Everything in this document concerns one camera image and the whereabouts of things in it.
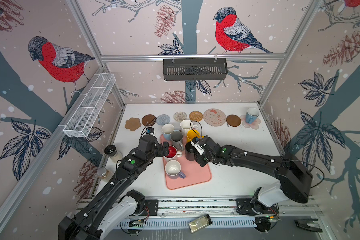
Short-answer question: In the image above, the grey mug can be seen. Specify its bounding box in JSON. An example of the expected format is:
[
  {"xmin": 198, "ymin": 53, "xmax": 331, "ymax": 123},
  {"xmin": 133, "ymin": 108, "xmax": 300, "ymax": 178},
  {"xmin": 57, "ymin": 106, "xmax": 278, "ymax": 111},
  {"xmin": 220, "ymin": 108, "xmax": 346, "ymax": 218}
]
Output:
[{"xmin": 170, "ymin": 130, "xmax": 185, "ymax": 151}]

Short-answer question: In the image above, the black mug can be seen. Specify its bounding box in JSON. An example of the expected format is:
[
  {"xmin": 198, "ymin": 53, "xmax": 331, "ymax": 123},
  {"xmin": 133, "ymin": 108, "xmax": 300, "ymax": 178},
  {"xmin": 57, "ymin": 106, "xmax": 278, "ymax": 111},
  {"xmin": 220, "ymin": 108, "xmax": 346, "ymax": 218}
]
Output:
[{"xmin": 185, "ymin": 142, "xmax": 198, "ymax": 161}]

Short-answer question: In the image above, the yellow mug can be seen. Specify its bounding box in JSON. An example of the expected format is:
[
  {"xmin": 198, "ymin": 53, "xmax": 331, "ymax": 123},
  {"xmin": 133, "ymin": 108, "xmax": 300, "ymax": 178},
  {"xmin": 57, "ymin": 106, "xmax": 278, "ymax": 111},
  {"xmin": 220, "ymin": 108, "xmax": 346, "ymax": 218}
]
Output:
[{"xmin": 187, "ymin": 130, "xmax": 201, "ymax": 142}]

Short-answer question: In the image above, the grey round felt coaster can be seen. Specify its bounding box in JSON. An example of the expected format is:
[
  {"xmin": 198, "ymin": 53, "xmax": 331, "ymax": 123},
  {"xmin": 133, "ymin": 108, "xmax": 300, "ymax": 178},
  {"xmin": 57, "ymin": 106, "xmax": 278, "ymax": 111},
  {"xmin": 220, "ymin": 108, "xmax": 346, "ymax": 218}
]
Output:
[{"xmin": 156, "ymin": 114, "xmax": 171, "ymax": 126}]

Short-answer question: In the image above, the dark brown glossy coaster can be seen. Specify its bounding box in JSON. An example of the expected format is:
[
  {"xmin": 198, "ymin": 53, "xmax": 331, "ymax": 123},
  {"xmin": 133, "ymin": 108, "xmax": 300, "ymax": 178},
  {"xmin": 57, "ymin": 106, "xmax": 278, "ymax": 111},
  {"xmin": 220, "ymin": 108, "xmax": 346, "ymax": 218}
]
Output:
[{"xmin": 142, "ymin": 114, "xmax": 157, "ymax": 127}]

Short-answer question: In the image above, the round bunny print coaster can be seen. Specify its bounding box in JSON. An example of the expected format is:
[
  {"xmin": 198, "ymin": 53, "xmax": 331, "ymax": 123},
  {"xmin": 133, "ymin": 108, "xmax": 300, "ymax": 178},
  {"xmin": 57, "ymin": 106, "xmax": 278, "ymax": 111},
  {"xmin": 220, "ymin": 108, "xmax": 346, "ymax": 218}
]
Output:
[{"xmin": 203, "ymin": 109, "xmax": 227, "ymax": 127}]

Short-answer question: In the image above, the brown round wooden coaster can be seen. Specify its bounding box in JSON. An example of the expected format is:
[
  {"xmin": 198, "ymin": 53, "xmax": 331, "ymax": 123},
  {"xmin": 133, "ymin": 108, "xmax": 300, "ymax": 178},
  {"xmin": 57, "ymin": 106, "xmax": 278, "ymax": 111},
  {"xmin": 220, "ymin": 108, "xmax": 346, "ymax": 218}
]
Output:
[{"xmin": 226, "ymin": 115, "xmax": 242, "ymax": 127}]

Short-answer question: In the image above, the tan paw shaped coaster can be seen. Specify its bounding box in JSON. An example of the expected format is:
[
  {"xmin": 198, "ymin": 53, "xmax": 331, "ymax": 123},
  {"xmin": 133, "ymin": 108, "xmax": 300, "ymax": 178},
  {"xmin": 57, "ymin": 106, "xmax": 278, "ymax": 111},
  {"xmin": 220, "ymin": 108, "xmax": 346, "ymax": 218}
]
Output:
[{"xmin": 125, "ymin": 118, "xmax": 142, "ymax": 132}]

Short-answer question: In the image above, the pink flower shaped coaster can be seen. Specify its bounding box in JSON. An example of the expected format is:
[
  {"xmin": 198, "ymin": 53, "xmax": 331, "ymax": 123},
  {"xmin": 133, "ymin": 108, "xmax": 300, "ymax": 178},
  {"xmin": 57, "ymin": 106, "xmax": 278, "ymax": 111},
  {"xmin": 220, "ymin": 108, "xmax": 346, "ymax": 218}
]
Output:
[{"xmin": 240, "ymin": 115, "xmax": 262, "ymax": 130}]

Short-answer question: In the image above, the white blue handled mug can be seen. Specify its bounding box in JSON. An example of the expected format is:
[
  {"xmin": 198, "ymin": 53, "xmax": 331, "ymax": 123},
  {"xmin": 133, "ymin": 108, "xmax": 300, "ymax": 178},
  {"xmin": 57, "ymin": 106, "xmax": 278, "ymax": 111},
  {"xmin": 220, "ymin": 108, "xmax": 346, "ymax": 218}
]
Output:
[{"xmin": 245, "ymin": 108, "xmax": 260, "ymax": 124}]

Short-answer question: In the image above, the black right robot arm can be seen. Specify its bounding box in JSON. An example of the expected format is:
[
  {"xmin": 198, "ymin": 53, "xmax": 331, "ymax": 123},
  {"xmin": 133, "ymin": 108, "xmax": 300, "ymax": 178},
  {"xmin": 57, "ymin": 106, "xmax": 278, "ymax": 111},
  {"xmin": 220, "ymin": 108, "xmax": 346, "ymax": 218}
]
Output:
[{"xmin": 191, "ymin": 136, "xmax": 313, "ymax": 207}]

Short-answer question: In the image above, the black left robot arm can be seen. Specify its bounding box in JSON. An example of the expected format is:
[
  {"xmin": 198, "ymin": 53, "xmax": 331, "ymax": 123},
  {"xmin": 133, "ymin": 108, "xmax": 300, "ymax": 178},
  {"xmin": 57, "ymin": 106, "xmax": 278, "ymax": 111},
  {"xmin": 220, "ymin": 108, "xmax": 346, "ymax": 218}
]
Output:
[{"xmin": 58, "ymin": 135, "xmax": 169, "ymax": 240}]

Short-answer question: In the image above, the brown rattan woven coaster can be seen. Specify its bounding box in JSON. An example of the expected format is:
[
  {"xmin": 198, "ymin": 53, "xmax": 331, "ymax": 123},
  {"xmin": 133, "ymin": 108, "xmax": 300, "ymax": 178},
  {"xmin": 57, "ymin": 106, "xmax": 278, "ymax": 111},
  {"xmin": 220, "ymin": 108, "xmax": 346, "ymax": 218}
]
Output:
[{"xmin": 189, "ymin": 111, "xmax": 203, "ymax": 122}]

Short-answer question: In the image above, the red interior white mug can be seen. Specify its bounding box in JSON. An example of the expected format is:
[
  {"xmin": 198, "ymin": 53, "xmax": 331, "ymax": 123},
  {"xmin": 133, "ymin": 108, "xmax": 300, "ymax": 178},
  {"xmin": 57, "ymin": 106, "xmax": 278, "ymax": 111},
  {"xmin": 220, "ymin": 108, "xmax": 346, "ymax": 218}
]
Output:
[{"xmin": 164, "ymin": 146, "xmax": 183, "ymax": 162}]

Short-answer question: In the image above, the light blue mug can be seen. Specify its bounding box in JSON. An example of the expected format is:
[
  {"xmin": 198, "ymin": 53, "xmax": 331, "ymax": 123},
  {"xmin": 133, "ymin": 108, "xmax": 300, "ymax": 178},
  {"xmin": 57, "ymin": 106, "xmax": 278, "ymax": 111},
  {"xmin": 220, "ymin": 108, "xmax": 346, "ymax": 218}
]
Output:
[{"xmin": 162, "ymin": 124, "xmax": 175, "ymax": 141}]

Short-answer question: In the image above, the pink rectangular tray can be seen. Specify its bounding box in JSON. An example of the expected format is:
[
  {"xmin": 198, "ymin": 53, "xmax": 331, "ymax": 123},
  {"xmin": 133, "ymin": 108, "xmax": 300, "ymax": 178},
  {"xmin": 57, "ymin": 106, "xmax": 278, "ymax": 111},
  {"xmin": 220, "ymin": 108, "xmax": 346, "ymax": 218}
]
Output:
[{"xmin": 164, "ymin": 151, "xmax": 212, "ymax": 190}]

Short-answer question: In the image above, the white faceted mug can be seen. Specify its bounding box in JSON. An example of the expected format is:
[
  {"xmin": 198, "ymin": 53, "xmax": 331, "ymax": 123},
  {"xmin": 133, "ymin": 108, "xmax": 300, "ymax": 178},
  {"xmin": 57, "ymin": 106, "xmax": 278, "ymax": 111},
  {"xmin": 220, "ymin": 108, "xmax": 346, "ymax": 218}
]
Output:
[{"xmin": 180, "ymin": 120, "xmax": 198, "ymax": 137}]

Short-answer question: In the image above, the black lid spice jar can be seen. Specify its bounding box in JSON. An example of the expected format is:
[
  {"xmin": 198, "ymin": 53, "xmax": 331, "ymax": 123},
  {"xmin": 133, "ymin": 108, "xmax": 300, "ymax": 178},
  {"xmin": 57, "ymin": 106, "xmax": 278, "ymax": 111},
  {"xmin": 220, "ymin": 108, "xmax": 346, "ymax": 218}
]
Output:
[{"xmin": 104, "ymin": 145, "xmax": 123, "ymax": 164}]

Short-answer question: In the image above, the fallen spice jar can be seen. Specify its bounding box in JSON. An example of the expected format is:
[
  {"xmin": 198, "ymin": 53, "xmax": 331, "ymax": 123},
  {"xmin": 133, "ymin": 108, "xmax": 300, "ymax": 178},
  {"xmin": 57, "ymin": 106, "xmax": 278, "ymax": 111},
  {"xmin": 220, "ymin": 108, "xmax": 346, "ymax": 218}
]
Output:
[{"xmin": 189, "ymin": 214, "xmax": 212, "ymax": 234}]

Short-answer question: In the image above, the black clamp tool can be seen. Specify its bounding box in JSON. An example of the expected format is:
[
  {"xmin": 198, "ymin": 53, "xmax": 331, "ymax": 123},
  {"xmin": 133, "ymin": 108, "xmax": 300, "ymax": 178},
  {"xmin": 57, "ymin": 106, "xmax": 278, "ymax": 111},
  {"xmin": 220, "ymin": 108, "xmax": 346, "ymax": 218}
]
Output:
[{"xmin": 294, "ymin": 219, "xmax": 323, "ymax": 233}]

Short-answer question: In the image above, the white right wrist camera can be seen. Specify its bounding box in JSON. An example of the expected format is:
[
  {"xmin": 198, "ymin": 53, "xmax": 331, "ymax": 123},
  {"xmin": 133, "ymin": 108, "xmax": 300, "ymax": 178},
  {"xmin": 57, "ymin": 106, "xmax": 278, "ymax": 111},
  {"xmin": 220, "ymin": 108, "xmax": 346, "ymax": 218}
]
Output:
[{"xmin": 191, "ymin": 141, "xmax": 205, "ymax": 155}]

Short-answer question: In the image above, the white purple handled mug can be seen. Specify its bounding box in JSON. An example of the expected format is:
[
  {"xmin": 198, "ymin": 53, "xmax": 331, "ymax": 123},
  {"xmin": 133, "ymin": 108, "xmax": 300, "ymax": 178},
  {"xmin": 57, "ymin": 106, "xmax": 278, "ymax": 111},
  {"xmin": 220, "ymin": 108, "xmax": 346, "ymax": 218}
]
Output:
[{"xmin": 165, "ymin": 160, "xmax": 186, "ymax": 179}]

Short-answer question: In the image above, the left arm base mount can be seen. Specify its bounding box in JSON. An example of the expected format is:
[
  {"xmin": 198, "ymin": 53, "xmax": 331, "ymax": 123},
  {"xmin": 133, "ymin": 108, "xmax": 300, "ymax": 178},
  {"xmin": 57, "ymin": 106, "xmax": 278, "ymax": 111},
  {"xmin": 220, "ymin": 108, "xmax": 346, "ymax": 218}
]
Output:
[{"xmin": 119, "ymin": 190, "xmax": 159, "ymax": 236}]

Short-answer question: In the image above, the black hanging wire basket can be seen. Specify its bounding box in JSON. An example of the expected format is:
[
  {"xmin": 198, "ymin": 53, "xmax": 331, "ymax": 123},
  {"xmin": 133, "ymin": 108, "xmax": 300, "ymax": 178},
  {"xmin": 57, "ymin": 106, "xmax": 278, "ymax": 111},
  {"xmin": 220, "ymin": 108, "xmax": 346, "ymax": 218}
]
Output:
[{"xmin": 163, "ymin": 59, "xmax": 228, "ymax": 81}]

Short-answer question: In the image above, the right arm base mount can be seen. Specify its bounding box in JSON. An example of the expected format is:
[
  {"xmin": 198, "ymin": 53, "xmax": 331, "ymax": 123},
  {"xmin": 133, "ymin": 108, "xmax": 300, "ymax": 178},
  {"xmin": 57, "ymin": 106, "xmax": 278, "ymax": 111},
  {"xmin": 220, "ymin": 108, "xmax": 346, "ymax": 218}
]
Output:
[{"xmin": 236, "ymin": 187, "xmax": 280, "ymax": 233}]

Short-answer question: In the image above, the white wire mesh shelf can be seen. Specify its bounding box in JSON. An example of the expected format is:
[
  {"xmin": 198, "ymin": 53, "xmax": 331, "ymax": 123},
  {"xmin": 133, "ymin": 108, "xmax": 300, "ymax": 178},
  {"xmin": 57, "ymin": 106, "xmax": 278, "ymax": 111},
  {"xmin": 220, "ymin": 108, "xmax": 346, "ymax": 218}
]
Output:
[{"xmin": 63, "ymin": 73, "xmax": 116, "ymax": 138}]

